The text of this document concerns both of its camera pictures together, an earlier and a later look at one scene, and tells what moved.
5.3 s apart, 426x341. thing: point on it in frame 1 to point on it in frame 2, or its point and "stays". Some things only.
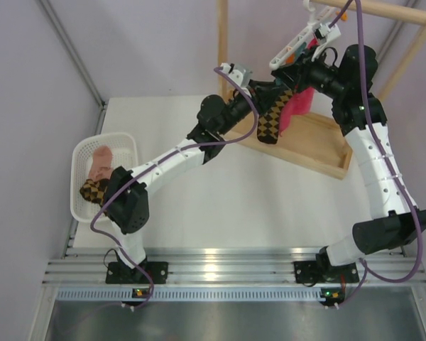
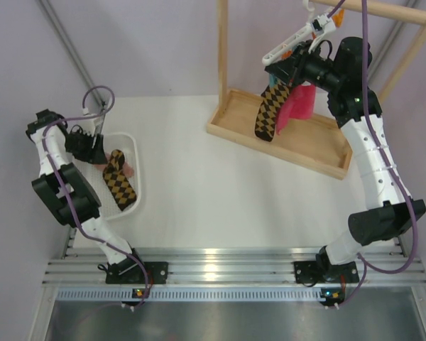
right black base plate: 309,272 stays
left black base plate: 119,273 stays
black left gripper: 263,94 to 93,155
